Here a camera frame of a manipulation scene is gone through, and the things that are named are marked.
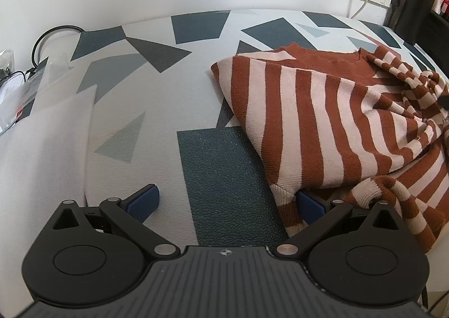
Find brown and pink striped sweater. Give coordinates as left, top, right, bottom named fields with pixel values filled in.
left=210, top=42, right=449, bottom=253

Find geometric patterned table mat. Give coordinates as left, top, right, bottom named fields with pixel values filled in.
left=0, top=9, right=449, bottom=248

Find clear plastic bags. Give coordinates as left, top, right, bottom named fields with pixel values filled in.
left=0, top=49, right=76, bottom=136

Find black cable loop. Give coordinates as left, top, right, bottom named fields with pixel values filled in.
left=30, top=25, right=85, bottom=73

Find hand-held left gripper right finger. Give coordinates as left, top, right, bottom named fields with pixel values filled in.
left=275, top=192, right=402, bottom=262

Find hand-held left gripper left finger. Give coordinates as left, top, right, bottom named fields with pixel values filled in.
left=51, top=183, right=178, bottom=262

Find black water bottle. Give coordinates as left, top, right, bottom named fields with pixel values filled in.
left=393, top=0, right=439, bottom=45

